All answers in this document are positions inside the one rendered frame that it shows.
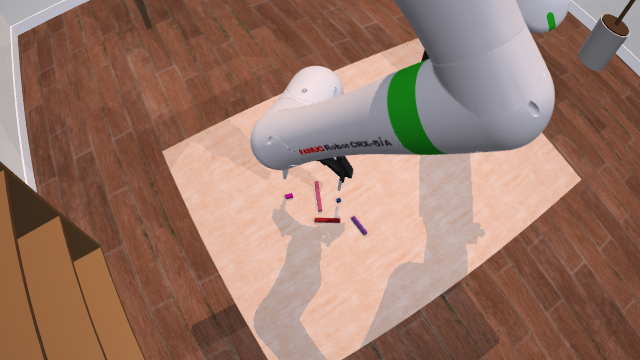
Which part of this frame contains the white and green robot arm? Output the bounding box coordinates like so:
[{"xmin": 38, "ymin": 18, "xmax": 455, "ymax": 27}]
[{"xmin": 250, "ymin": 0, "xmax": 570, "ymax": 170}]

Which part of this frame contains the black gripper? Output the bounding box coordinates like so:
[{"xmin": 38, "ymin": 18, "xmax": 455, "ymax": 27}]
[{"xmin": 282, "ymin": 156, "xmax": 354, "ymax": 191}]

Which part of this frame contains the purple rod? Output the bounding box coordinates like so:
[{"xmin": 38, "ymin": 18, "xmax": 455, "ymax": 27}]
[{"xmin": 351, "ymin": 216, "xmax": 367, "ymax": 235}]

